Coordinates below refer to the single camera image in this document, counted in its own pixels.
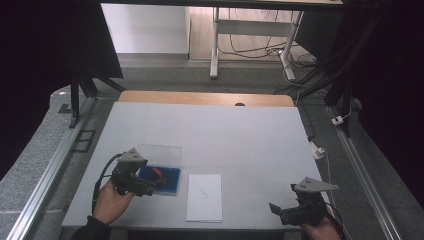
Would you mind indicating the aluminium rail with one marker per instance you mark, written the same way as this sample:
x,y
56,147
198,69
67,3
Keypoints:
x,y
50,173
363,180

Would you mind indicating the red stamp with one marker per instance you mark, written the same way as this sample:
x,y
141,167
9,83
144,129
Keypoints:
x,y
157,172

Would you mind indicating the white paper sheet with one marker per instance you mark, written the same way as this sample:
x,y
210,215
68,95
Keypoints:
x,y
204,197

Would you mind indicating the white desk frame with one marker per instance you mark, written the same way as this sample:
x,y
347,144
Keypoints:
x,y
253,28

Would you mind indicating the white table cover board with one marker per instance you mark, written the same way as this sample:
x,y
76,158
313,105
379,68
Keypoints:
x,y
233,140

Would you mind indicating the person's left hand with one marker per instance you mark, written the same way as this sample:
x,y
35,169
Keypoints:
x,y
111,201

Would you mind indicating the blue ink pad box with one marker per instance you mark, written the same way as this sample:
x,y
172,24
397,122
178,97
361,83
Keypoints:
x,y
168,180

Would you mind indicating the white power adapter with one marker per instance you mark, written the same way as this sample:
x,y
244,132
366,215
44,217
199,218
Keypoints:
x,y
337,120

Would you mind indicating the black metal stand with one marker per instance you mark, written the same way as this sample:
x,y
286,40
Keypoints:
x,y
76,100
340,83

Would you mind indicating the wooden table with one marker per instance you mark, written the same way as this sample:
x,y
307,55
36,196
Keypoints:
x,y
206,98

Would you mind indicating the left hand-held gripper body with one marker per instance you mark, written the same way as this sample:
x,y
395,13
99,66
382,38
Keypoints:
x,y
128,175

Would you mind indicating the person's right hand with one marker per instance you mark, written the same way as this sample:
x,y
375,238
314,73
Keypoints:
x,y
321,231

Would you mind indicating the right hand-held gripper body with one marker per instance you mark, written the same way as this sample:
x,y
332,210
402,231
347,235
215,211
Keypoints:
x,y
308,205

